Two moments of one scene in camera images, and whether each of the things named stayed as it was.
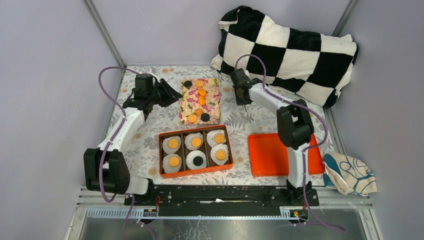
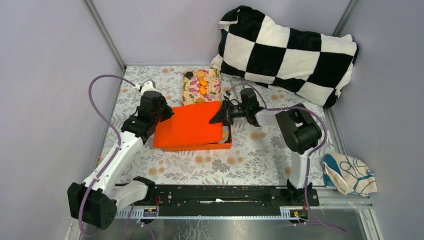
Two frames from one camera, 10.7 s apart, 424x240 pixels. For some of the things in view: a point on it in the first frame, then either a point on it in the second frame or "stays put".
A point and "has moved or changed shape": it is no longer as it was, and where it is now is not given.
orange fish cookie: x=201 y=100 to x=203 y=90
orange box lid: x=267 y=157 to x=189 y=125
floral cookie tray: x=201 y=103 has moved or changed shape
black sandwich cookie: x=188 y=83 to x=189 y=74
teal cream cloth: x=348 y=174 stays put
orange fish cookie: x=202 y=92 to x=203 y=82
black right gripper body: x=240 y=101 to x=231 y=112
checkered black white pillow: x=314 y=66 stays put
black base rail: x=222 y=199 stays put
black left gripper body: x=161 y=94 to x=165 y=113
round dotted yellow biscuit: x=199 y=83 to x=200 y=74
